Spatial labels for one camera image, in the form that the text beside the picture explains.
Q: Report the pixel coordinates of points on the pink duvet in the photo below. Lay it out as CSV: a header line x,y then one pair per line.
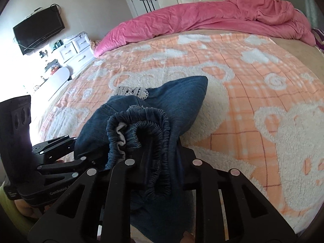
x,y
202,15

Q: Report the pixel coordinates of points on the floral patterned pillow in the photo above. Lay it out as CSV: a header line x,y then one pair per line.
x,y
93,45

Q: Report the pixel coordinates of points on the bed with beige sheet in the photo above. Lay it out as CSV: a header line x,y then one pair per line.
x,y
298,50

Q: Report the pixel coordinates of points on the person's left forearm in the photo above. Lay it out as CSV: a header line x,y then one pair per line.
x,y
7,207

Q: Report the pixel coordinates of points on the black wall television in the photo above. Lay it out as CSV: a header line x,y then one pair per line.
x,y
38,30

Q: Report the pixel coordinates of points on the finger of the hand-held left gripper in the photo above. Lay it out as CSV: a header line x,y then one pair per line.
x,y
65,168
53,145

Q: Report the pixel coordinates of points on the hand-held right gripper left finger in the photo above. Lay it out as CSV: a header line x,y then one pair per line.
x,y
121,177

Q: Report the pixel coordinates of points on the purple patterned cloth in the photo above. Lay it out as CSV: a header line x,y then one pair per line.
x,y
319,39

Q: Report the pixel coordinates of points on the person's left hand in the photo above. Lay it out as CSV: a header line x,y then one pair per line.
x,y
26,207

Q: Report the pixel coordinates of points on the blue denim pants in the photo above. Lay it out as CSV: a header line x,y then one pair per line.
x,y
177,101

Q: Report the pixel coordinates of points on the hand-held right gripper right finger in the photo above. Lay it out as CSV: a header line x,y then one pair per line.
x,y
202,177

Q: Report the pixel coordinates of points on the white drawer dresser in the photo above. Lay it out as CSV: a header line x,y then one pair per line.
x,y
76,50

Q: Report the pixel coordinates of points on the orange printed blanket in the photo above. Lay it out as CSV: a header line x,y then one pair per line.
x,y
253,81

